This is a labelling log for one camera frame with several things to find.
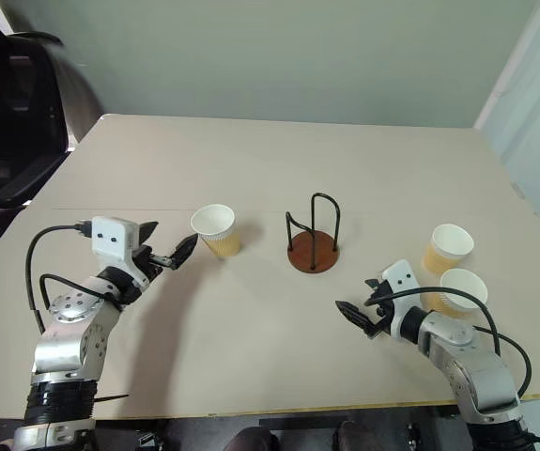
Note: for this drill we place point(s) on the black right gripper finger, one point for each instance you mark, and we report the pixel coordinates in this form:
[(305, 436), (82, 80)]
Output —
[(351, 312), (373, 284)]

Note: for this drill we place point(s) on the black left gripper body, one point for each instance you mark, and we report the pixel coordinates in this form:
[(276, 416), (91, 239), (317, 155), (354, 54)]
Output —
[(149, 261)]

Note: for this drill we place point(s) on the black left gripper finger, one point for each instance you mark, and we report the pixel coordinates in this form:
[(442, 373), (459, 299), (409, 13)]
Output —
[(147, 230), (185, 249)]

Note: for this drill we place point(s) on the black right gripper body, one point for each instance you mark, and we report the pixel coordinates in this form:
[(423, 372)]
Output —
[(381, 325)]

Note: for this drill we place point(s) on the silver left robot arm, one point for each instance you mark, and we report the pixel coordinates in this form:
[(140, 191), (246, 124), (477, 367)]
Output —
[(67, 338)]

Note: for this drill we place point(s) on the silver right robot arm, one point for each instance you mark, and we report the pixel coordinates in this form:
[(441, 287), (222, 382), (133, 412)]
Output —
[(485, 376)]

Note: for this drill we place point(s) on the yellow ribbed paper cup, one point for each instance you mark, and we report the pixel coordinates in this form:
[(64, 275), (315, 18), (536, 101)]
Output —
[(225, 242), (434, 260), (464, 286)]

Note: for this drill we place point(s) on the dark rounded shape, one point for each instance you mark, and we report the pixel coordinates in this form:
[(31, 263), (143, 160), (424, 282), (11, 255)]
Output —
[(255, 439)]

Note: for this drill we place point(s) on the black office chair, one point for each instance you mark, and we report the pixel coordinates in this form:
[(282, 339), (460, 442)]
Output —
[(16, 117)]

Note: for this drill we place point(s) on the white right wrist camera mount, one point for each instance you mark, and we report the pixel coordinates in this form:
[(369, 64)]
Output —
[(403, 277)]

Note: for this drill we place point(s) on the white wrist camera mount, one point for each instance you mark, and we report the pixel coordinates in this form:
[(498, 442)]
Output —
[(403, 277), (110, 237)]

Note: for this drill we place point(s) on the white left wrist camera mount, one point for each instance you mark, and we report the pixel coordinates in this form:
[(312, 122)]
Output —
[(110, 237)]

